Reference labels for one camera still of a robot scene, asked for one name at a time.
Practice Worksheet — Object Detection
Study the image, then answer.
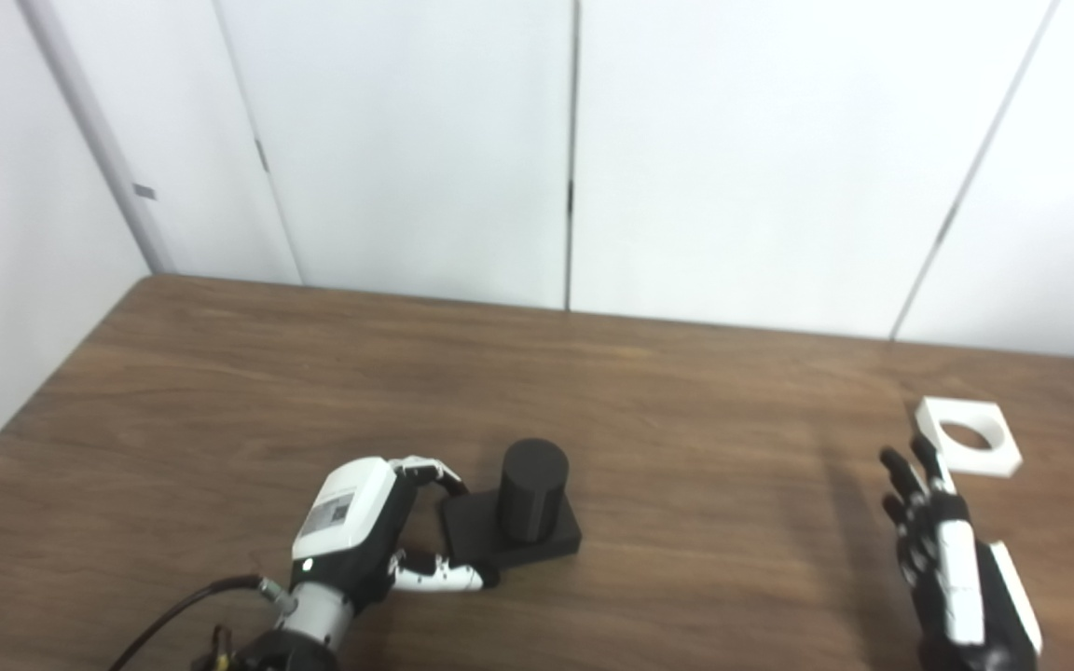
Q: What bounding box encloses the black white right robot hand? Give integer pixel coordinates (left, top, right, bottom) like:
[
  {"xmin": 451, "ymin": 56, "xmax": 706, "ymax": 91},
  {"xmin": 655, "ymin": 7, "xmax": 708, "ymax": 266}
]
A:
[{"xmin": 878, "ymin": 438, "xmax": 1044, "ymax": 671}]

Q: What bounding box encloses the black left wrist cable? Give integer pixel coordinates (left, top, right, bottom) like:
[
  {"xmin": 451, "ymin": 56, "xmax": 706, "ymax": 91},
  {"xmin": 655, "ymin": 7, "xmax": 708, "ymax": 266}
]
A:
[{"xmin": 108, "ymin": 576, "xmax": 300, "ymax": 671}]

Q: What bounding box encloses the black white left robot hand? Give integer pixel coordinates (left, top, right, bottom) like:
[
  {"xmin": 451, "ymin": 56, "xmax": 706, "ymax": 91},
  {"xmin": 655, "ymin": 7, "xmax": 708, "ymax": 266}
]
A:
[{"xmin": 291, "ymin": 455, "xmax": 501, "ymax": 616}]

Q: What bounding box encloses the white square piece with hole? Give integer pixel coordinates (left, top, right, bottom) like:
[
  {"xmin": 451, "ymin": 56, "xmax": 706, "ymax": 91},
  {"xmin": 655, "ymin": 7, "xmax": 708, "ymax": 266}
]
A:
[{"xmin": 913, "ymin": 397, "xmax": 1024, "ymax": 478}]

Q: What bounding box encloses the black cylinder peg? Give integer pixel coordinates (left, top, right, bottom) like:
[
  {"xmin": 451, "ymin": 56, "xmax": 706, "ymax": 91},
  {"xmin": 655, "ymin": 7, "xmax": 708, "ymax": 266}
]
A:
[{"xmin": 440, "ymin": 439, "xmax": 584, "ymax": 571}]

